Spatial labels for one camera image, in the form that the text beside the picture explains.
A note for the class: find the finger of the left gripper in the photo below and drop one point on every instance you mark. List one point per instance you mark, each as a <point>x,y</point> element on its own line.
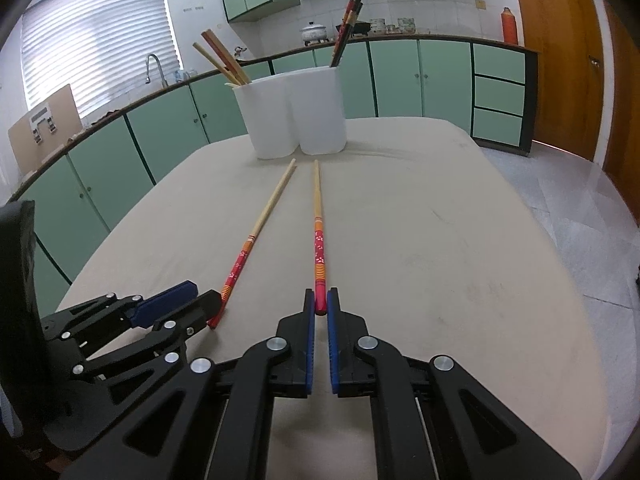
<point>183,322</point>
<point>146,312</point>

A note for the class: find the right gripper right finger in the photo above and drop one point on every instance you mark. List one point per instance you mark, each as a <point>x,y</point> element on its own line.
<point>432,419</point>

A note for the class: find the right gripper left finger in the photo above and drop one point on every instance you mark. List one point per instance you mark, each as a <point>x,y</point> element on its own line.
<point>210,420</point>

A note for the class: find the plain bamboo chopstick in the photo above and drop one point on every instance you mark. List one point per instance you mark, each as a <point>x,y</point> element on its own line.
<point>225,57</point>
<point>218,65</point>

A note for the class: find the green lower kitchen cabinets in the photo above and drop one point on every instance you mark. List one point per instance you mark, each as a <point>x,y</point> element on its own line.
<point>486,89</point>

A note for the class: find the beige table cloth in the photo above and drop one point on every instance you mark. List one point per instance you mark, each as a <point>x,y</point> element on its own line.
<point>423,238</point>

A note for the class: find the cardboard box on counter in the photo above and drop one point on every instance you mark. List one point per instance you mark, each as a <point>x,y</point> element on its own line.
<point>45,129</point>

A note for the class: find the chrome sink faucet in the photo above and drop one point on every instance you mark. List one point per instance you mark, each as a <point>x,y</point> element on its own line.
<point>152,62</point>

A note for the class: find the white twin utensil holder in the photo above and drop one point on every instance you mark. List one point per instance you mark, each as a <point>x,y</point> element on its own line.
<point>298,110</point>

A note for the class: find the white window blind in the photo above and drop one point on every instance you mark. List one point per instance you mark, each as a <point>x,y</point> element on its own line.
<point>98,47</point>

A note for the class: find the brown wooden door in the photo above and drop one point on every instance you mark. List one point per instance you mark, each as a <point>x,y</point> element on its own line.
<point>566,35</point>
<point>622,157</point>

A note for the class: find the white cooking pot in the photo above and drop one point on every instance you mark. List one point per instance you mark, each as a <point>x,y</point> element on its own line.
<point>314,33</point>

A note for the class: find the black wok on stove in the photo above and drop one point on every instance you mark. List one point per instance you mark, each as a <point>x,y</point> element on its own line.
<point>361,29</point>

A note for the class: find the black chopstick in holder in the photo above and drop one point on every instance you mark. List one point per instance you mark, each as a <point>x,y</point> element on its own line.
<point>350,32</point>

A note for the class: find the orange thermos bottle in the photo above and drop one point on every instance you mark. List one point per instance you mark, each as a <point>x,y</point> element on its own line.
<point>509,27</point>

